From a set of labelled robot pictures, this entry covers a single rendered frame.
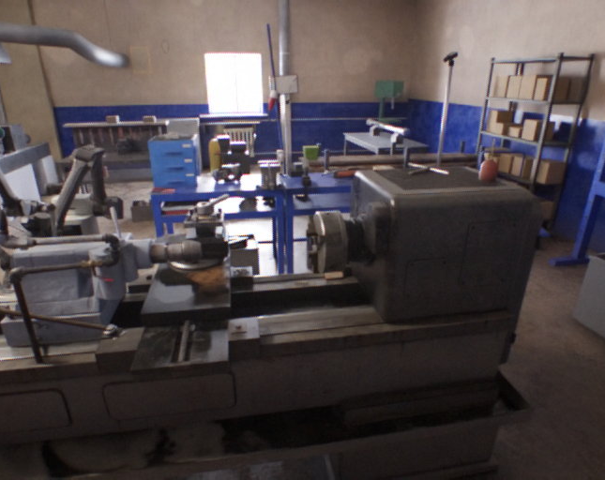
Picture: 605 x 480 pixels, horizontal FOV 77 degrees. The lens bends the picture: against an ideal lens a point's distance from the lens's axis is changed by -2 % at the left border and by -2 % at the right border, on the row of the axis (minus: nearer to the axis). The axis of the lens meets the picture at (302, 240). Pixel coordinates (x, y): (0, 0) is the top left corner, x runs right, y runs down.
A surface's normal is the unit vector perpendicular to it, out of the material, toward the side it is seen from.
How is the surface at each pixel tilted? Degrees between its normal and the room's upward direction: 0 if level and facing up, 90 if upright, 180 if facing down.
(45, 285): 70
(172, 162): 90
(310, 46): 90
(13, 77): 90
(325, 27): 90
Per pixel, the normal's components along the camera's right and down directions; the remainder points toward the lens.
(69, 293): 0.15, -0.04
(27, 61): 0.17, 0.38
